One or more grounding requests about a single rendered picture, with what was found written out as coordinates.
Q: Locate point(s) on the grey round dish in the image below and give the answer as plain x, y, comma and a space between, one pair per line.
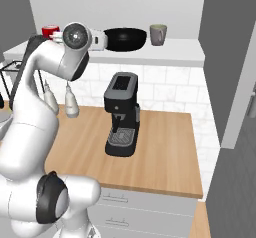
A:
4, 117

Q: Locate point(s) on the grey cabinet door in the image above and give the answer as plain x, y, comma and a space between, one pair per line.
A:
238, 108

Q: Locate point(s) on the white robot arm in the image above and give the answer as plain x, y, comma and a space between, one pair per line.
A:
30, 138

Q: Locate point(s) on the white hanging utensil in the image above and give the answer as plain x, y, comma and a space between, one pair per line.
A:
71, 105
51, 100

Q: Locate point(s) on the grey drawer front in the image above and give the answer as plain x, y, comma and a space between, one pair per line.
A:
160, 203
160, 225

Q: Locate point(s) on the grey wall cupboard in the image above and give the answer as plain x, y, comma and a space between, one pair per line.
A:
15, 18

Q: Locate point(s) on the grey tall cabinet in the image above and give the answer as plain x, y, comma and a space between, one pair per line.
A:
230, 188

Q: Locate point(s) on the black pan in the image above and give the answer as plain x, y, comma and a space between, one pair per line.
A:
126, 40

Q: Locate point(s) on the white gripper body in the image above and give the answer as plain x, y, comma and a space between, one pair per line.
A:
103, 40

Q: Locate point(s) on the white wall shelf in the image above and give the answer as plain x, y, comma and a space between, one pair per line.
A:
166, 55

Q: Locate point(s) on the black coffee machine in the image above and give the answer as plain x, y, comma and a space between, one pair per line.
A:
121, 115

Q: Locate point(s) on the red mug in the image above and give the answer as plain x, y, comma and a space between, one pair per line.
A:
48, 30

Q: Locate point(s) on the grey green mug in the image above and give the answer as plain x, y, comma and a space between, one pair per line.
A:
156, 35

